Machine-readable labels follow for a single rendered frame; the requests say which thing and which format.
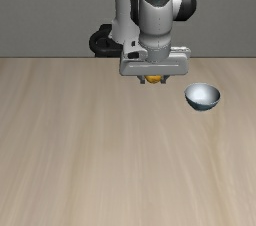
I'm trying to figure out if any yellow mango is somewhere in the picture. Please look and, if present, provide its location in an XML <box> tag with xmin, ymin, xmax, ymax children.
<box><xmin>145</xmin><ymin>74</ymin><xmax>163</xmax><ymax>85</ymax></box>

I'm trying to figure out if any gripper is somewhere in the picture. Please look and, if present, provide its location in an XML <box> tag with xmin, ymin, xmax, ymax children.
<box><xmin>119</xmin><ymin>40</ymin><xmax>192</xmax><ymax>85</ymax></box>

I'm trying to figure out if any grey-blue bowl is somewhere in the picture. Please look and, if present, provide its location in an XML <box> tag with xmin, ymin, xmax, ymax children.
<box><xmin>184</xmin><ymin>82</ymin><xmax>221</xmax><ymax>112</ymax></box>

